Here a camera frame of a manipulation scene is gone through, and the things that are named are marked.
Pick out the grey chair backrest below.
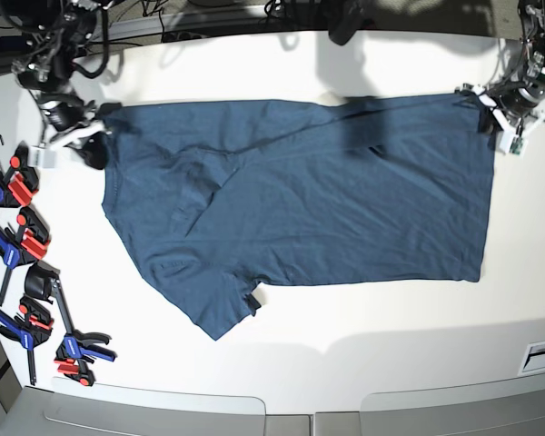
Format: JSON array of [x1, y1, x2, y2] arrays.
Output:
[[0, 388, 265, 435], [360, 374, 545, 435]]

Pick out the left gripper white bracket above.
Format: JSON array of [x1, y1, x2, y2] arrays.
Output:
[[455, 82, 545, 157]]

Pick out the blue red bar clamp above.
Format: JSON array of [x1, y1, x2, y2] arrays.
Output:
[[0, 144, 39, 208], [25, 263, 116, 386], [0, 205, 50, 307], [0, 295, 54, 386]]

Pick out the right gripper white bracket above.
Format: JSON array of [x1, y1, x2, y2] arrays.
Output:
[[27, 103, 123, 170]]

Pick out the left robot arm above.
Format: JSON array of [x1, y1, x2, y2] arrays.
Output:
[[457, 0, 545, 156]]

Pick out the blue T-shirt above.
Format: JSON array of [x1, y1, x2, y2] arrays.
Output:
[[102, 94, 495, 340]]

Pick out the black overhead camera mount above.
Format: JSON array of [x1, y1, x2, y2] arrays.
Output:
[[327, 0, 371, 46]]

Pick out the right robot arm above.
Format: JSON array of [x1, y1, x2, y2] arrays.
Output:
[[0, 1, 119, 170]]

